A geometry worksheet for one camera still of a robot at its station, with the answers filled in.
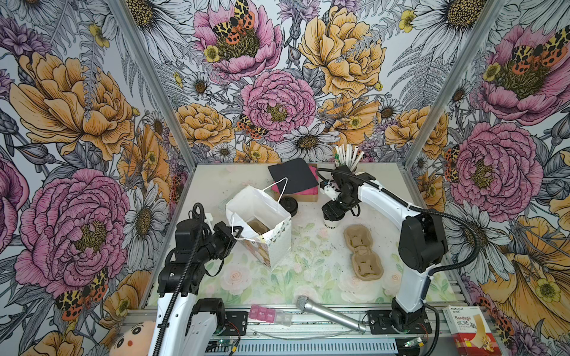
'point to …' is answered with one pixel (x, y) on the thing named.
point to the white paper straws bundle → (346, 156)
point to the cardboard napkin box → (309, 195)
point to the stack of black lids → (290, 204)
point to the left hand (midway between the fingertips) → (244, 234)
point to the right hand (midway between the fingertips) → (336, 215)
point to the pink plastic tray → (272, 315)
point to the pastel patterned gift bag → (266, 225)
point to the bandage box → (471, 332)
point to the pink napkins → (311, 190)
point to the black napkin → (300, 177)
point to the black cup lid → (334, 219)
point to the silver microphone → (305, 303)
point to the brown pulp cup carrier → (367, 264)
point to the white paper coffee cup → (331, 225)
